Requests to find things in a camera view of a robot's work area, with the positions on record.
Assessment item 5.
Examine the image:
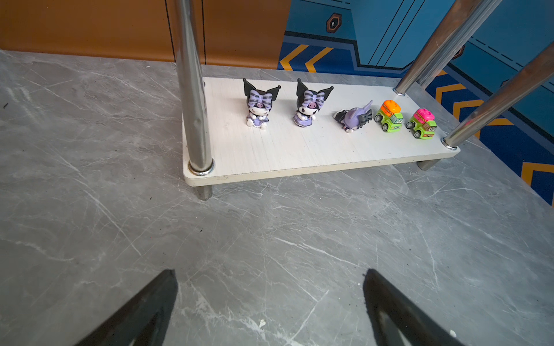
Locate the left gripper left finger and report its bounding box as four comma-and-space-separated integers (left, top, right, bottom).
77, 269, 178, 345

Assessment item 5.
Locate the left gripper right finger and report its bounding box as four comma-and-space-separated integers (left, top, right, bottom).
363, 269, 462, 345

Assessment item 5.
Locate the pink green toy car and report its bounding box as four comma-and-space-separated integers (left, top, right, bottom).
405, 108, 437, 140

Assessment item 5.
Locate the green orange toy truck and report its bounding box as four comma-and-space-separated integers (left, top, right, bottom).
374, 100, 403, 133

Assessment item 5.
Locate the purple figure toy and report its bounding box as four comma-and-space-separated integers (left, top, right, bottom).
333, 101, 373, 133

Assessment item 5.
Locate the black white Kuromi figure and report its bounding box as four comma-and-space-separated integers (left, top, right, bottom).
242, 78, 281, 130

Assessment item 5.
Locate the white two-tier shelf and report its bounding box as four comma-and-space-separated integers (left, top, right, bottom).
166, 1, 553, 199

